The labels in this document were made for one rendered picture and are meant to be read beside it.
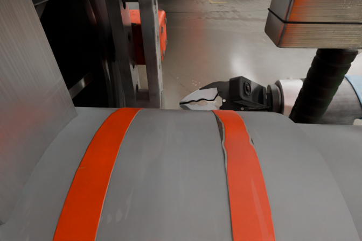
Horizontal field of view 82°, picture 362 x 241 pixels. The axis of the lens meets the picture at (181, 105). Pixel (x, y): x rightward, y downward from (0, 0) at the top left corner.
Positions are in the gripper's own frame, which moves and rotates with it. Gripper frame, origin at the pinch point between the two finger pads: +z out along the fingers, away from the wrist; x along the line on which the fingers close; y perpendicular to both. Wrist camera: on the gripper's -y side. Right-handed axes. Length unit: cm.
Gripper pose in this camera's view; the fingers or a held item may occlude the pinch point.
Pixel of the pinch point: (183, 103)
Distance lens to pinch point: 47.7
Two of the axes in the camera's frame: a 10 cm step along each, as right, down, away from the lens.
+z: -9.8, 0.5, 2.1
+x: -0.1, -9.8, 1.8
